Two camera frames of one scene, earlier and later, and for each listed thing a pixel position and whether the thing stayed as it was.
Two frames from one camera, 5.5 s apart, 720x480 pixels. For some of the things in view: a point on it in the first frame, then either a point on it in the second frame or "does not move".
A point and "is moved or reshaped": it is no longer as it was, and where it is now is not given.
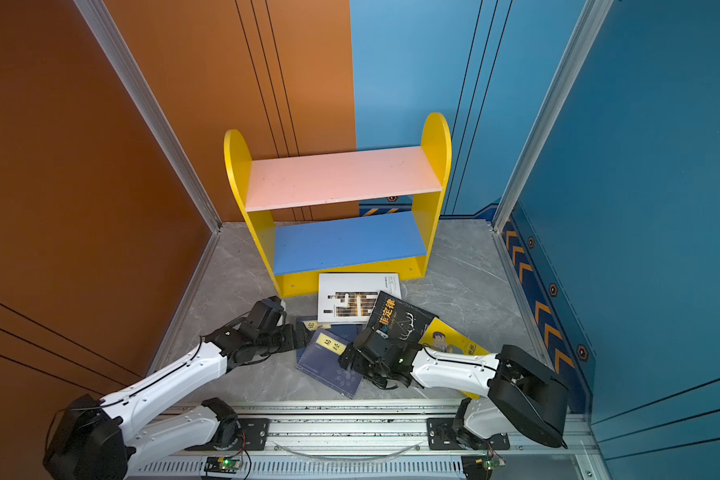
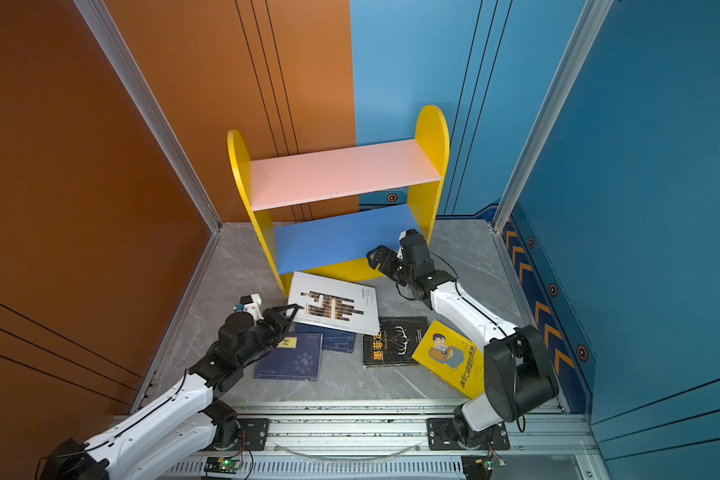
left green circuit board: (222, 464) does not move
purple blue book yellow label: (321, 361) → (297, 356)
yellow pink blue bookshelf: (366, 212) does not move
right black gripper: (346, 356) → (382, 251)
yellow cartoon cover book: (440, 337) does not move
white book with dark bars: (351, 297) is moved or reshaped
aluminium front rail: (379, 440) does not move
